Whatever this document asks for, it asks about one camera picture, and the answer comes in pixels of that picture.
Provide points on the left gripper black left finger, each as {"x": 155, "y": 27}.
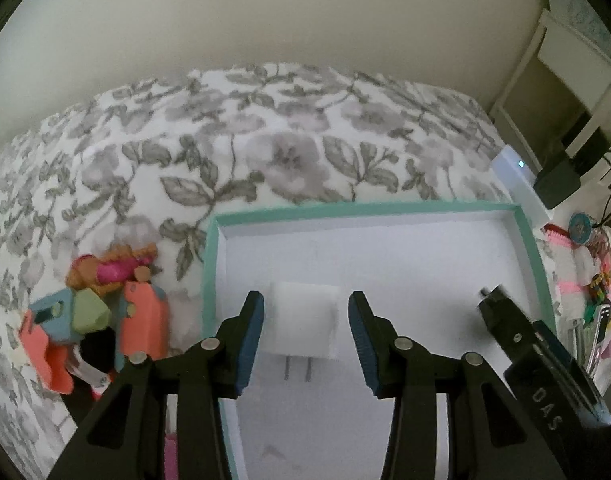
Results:
{"x": 123, "y": 437}

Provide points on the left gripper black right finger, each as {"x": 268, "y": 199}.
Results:
{"x": 489, "y": 436}

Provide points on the coral blue folding toy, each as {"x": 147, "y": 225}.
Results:
{"x": 51, "y": 333}

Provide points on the white USB charger cube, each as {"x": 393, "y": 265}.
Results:
{"x": 301, "y": 321}

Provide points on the purple translucent lighter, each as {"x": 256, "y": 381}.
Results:
{"x": 170, "y": 457}

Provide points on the white smartwatch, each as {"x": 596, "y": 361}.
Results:
{"x": 92, "y": 360}

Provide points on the colourful clutter pile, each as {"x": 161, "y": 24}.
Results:
{"x": 580, "y": 273}

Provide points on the pink brown puppy figure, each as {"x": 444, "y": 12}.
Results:
{"x": 110, "y": 271}

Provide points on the teal rimmed white tray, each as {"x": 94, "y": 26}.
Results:
{"x": 420, "y": 265}

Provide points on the black box on floor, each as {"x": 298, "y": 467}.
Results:
{"x": 556, "y": 182}

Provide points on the white router box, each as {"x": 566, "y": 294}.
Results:
{"x": 518, "y": 178}

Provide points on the floral grey white blanket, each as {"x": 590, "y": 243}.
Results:
{"x": 154, "y": 162}

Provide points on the white shelf unit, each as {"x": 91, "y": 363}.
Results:
{"x": 557, "y": 101}

